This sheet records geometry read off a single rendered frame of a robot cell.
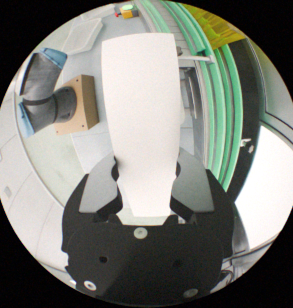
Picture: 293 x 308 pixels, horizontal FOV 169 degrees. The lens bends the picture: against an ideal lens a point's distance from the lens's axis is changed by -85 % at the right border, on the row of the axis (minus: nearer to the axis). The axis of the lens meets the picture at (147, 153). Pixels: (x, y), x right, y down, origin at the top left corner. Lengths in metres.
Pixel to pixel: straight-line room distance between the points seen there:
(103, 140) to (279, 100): 0.70
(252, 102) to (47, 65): 0.60
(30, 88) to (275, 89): 0.59
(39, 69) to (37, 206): 3.50
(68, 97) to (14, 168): 3.15
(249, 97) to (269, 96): 0.14
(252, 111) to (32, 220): 3.98
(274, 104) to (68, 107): 0.63
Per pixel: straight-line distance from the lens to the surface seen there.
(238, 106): 0.35
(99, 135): 0.53
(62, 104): 0.40
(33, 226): 3.68
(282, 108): 0.36
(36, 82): 0.30
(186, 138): 0.51
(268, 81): 0.38
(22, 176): 3.48
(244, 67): 0.49
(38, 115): 0.34
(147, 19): 0.45
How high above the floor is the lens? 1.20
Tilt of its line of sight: 59 degrees down
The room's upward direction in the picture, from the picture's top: 178 degrees counter-clockwise
